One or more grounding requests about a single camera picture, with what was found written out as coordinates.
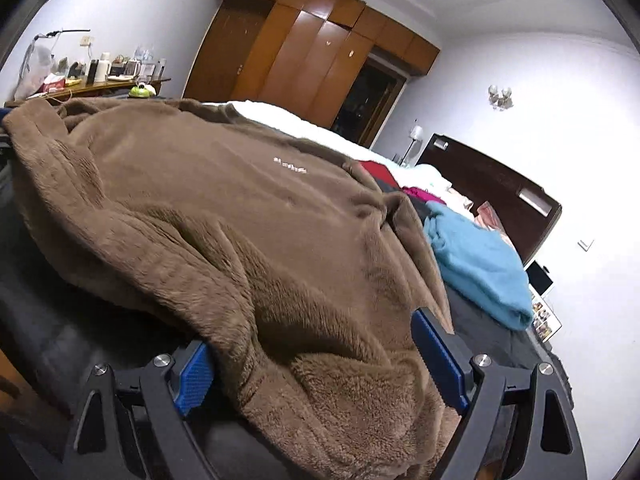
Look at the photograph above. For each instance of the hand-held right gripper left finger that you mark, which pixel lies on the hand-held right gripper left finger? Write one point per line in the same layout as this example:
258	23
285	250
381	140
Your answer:
192	375

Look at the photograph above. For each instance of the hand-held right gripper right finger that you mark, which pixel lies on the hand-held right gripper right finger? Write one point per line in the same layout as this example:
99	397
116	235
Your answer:
440	360

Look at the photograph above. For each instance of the brown fleece sweatshirt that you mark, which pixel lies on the brown fleece sweatshirt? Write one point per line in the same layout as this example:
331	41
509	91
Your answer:
225	210

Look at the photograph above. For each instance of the dark grey bed cover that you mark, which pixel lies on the dark grey bed cover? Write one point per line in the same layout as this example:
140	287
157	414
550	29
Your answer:
485	332

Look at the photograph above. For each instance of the teal blue garment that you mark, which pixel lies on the teal blue garment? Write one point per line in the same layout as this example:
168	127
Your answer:
480	265

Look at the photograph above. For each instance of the printed photo sheet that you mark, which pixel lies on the printed photo sheet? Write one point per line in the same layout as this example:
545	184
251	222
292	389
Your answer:
544	320

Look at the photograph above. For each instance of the white tablet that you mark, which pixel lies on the white tablet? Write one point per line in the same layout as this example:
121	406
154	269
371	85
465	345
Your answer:
540	277

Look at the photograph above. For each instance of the pink striped cloth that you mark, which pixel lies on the pink striped cloth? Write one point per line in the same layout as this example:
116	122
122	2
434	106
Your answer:
487	217

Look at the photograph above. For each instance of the dark wooden headboard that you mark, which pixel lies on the dark wooden headboard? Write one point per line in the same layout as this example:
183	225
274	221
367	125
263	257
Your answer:
490	180

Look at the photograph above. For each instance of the red garment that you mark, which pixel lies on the red garment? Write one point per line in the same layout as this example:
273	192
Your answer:
375	170

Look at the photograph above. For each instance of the bedside lamp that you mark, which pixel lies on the bedside lamp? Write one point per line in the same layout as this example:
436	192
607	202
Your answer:
416	134

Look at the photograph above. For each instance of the white duvet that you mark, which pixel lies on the white duvet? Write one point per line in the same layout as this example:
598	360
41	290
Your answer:
280	112

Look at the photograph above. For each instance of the green toy with clear dome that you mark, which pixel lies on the green toy with clear dome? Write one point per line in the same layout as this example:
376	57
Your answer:
142	91

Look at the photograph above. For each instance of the wooden desk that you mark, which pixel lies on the wooden desk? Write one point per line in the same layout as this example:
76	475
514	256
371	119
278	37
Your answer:
100	89

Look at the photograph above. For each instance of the white kettle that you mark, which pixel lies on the white kettle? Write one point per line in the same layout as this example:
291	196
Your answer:
102	67

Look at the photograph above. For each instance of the red tissue box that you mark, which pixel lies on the red tissue box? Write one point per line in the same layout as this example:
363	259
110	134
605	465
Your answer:
54	82

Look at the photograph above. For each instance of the wooden wardrobe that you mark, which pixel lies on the wooden wardrobe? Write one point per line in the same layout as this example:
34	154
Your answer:
310	35

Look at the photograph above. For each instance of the white wall socket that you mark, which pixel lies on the white wall socket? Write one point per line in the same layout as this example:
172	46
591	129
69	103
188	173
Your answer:
585	244

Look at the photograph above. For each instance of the wall lamp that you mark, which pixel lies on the wall lamp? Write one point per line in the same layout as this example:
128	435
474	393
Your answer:
500	97

